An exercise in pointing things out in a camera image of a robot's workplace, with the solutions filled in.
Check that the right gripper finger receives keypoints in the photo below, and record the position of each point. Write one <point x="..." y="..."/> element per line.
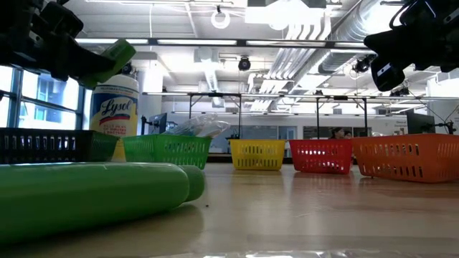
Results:
<point x="385" y="75"/>
<point x="401" y="44"/>

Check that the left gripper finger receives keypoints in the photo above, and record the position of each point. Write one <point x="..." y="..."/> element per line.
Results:
<point x="82" y="61"/>

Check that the green shampoo bottle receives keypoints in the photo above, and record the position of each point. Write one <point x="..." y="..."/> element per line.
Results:
<point x="89" y="197"/>
<point x="120" y="53"/>

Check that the orange plastic basket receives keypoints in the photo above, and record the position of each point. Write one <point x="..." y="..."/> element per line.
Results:
<point x="405" y="161"/>

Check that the yellow Lysol wipes canister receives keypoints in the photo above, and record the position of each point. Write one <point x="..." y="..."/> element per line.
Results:
<point x="114" y="107"/>

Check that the black monitor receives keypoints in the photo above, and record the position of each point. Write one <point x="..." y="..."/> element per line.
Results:
<point x="157" y="123"/>
<point x="420" y="123"/>

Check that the black plastic basket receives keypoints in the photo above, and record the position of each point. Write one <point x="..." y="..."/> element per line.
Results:
<point x="43" y="150"/>

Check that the red plastic basket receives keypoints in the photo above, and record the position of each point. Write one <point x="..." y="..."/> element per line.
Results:
<point x="321" y="157"/>

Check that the long ceiling light strip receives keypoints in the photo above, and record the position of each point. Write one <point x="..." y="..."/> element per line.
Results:
<point x="197" y="42"/>

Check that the green plastic basket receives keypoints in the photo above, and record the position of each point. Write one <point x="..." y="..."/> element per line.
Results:
<point x="168" y="150"/>

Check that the yellow plastic basket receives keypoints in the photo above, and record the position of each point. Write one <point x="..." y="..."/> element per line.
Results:
<point x="256" y="157"/>

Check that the black ceiling camera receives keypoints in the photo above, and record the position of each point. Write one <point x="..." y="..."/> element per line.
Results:
<point x="244" y="63"/>
<point x="127" y="69"/>
<point x="362" y="65"/>

